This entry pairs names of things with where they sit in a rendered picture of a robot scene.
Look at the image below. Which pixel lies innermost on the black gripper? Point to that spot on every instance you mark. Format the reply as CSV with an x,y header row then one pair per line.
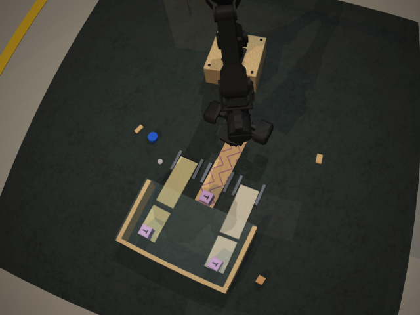
x,y
261,132

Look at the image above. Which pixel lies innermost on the blue cylinder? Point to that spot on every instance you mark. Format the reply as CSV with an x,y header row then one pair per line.
x,y
153,137

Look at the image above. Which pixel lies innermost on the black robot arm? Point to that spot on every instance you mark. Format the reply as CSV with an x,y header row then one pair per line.
x,y
234,84

